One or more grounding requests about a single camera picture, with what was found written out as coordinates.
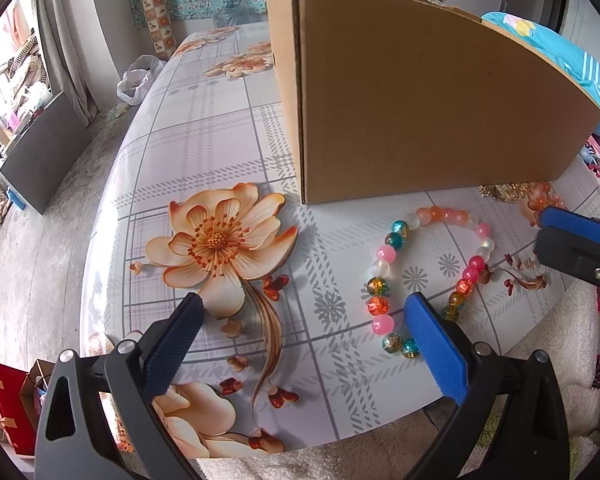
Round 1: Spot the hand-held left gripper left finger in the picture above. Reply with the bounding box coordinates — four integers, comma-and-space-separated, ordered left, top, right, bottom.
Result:
34, 292, 206, 480

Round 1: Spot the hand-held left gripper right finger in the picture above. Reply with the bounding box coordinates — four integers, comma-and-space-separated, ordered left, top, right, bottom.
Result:
402, 291, 571, 480

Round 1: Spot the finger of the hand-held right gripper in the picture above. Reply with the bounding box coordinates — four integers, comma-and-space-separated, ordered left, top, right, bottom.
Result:
535, 227, 600, 306
537, 206, 600, 248

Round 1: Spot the orange bead bracelet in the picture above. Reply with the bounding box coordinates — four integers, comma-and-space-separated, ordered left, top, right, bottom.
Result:
527, 181, 568, 211

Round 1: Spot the multicoloured glass bead bracelet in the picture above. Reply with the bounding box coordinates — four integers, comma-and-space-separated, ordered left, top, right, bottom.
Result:
367, 205, 496, 359

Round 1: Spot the gold jewelry piece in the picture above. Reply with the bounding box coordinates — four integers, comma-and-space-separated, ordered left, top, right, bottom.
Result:
480, 183, 528, 203

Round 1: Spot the brown cardboard box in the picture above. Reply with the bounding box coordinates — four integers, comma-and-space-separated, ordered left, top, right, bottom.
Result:
265, 0, 600, 206

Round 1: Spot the white fluffy rug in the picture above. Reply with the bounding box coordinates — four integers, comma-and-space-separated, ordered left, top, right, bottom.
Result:
195, 280, 600, 480

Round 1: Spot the brown paper bag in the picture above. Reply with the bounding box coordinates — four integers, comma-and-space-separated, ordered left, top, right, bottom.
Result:
20, 358, 56, 428

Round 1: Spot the blue quilt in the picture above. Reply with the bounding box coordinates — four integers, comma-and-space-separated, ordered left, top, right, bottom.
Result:
481, 10, 600, 136

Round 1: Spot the red paper bag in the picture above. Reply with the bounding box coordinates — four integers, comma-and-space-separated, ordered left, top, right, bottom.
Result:
0, 360, 38, 458

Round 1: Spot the floral table cover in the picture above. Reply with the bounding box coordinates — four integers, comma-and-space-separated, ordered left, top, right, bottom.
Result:
80, 22, 600, 461

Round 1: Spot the dark flat panel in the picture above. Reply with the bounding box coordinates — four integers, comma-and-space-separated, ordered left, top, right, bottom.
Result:
0, 91, 93, 216

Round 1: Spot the white plastic bag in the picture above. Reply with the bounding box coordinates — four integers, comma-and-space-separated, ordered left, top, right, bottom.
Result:
116, 55, 166, 107

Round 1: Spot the grey curtain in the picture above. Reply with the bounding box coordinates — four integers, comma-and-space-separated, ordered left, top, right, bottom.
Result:
35, 0, 121, 121

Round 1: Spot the tall patterned box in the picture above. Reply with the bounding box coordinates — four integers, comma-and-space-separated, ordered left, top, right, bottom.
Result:
139, 0, 176, 61

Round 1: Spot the clear water jug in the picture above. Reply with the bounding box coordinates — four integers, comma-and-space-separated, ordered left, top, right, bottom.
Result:
214, 2, 253, 28

